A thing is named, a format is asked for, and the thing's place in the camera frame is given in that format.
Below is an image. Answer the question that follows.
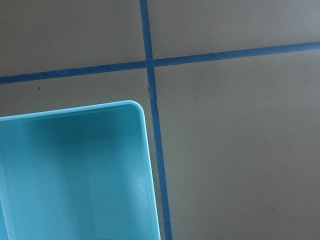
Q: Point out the teal plastic storage bin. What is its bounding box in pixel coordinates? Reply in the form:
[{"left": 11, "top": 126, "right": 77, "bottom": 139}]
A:
[{"left": 0, "top": 100, "right": 161, "bottom": 240}]

